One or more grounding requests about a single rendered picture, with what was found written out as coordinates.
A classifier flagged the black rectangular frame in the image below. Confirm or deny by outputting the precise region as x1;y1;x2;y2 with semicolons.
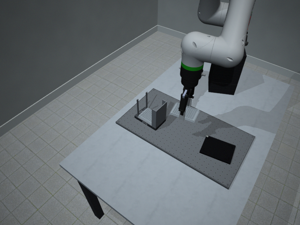
199;135;236;164

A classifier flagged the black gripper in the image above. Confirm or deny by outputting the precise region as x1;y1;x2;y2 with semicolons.
179;78;199;120

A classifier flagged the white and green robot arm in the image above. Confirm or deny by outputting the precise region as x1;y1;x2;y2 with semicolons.
179;0;256;81

